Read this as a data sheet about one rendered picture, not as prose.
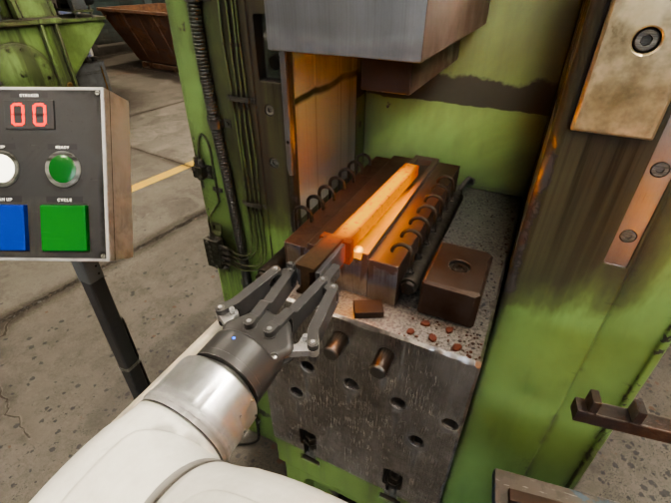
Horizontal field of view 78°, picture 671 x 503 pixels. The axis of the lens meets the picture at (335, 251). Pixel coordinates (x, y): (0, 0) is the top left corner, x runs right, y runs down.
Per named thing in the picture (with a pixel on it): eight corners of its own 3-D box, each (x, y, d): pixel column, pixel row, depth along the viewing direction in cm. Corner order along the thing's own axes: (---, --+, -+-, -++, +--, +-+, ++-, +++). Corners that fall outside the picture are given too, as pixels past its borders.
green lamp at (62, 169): (68, 188, 65) (58, 162, 63) (49, 182, 67) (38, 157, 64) (86, 180, 68) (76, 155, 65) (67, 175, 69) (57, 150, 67)
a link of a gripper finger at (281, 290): (258, 351, 45) (246, 348, 45) (299, 286, 53) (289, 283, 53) (253, 325, 42) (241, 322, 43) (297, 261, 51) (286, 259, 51)
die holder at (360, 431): (435, 516, 81) (481, 365, 55) (273, 436, 95) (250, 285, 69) (484, 330, 122) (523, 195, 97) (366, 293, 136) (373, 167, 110)
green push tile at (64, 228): (86, 251, 66) (84, 205, 66) (41, 251, 67) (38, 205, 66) (93, 250, 68) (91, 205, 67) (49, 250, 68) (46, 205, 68)
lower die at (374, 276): (394, 305, 65) (398, 262, 60) (286, 271, 72) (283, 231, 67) (454, 197, 96) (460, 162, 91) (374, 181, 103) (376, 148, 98)
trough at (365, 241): (367, 261, 63) (367, 253, 62) (336, 252, 65) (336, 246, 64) (437, 164, 94) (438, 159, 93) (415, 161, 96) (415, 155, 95)
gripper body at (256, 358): (196, 390, 43) (249, 329, 49) (265, 423, 40) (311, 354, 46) (179, 342, 38) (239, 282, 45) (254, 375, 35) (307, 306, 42)
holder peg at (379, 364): (384, 382, 60) (385, 370, 59) (367, 375, 61) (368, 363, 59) (393, 362, 63) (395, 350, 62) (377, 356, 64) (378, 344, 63)
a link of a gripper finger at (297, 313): (259, 328, 42) (270, 333, 41) (321, 268, 49) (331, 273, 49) (264, 353, 44) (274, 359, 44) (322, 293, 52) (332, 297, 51)
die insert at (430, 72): (409, 95, 57) (414, 48, 54) (359, 90, 60) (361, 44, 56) (457, 59, 79) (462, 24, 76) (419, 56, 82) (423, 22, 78)
